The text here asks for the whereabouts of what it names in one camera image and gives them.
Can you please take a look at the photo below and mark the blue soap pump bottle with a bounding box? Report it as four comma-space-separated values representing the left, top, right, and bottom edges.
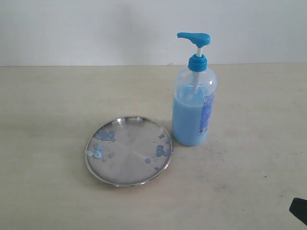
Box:
172, 32, 217, 146

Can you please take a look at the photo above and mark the round steel plate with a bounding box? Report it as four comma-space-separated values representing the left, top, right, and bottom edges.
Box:
84, 116, 173, 187

